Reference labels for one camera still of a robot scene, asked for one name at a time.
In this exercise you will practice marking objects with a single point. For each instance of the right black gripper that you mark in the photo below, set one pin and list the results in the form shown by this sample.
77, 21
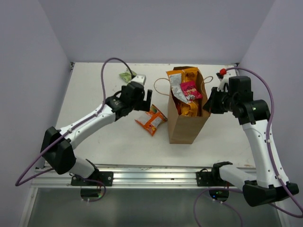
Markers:
210, 106

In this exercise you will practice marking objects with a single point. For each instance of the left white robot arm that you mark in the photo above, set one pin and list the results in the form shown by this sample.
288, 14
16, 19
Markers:
59, 144

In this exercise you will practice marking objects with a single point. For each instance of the small pink snack packet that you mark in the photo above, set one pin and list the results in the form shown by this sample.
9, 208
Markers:
190, 91

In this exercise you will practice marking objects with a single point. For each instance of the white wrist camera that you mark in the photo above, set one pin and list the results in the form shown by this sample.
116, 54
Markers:
140, 79
223, 76

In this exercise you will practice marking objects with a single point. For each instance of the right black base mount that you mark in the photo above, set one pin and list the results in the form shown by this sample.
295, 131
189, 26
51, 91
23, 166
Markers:
204, 178

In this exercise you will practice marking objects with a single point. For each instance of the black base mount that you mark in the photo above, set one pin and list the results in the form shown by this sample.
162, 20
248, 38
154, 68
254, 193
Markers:
204, 178
99, 178

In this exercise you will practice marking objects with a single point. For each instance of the aluminium rail frame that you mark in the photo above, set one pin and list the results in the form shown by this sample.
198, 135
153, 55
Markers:
134, 177

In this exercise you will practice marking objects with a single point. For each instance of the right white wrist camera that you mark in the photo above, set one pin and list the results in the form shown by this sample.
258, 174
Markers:
223, 76

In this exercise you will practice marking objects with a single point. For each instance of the small orange snack packet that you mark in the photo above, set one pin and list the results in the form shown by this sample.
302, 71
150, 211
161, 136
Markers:
151, 120

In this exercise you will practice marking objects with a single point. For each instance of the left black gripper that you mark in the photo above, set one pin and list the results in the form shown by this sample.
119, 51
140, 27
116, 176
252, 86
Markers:
148, 99

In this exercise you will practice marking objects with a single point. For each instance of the brown paper bag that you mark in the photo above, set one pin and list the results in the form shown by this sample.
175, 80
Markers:
183, 129

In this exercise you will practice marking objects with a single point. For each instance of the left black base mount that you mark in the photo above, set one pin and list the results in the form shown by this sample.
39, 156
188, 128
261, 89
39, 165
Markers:
99, 178

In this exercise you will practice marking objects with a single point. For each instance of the green snack packet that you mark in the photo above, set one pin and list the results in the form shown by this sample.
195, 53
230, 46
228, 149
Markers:
127, 75

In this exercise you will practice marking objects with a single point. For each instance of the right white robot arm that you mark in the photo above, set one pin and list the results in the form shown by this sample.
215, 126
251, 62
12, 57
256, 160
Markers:
270, 184

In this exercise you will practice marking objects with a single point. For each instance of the tall orange snack bag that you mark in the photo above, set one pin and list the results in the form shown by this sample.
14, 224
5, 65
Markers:
176, 77

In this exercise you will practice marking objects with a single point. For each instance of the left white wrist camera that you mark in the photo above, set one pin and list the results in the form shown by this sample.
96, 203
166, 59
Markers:
140, 79

